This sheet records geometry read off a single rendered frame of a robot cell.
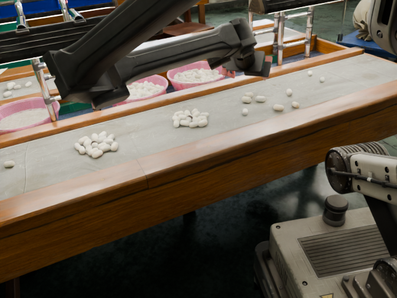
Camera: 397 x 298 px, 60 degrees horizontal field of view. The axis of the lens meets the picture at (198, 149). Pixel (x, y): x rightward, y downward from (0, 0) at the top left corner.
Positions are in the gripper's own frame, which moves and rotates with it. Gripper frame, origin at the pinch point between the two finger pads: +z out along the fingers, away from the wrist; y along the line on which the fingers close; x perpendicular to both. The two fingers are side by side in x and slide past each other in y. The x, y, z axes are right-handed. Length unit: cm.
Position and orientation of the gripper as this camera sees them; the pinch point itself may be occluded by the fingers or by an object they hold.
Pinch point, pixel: (249, 76)
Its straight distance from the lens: 109.9
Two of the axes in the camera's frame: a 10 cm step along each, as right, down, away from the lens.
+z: 2.7, 3.1, 9.1
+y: 9.4, 1.3, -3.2
